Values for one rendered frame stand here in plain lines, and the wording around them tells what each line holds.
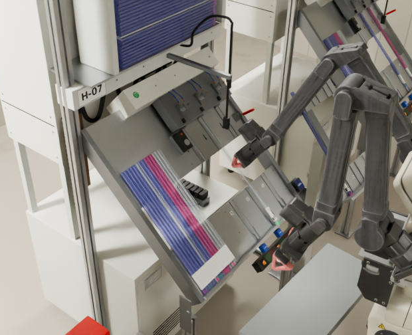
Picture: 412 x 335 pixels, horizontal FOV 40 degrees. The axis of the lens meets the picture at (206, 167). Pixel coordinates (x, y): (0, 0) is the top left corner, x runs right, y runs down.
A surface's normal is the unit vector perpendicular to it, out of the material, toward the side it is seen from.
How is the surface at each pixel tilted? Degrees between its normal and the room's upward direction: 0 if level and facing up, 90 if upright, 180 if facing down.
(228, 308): 0
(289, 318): 0
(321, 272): 0
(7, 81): 90
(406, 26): 90
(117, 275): 90
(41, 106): 90
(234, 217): 43
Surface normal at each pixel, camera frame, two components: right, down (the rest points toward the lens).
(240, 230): 0.56, -0.34
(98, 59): -0.61, 0.46
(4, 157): 0.02, -0.81
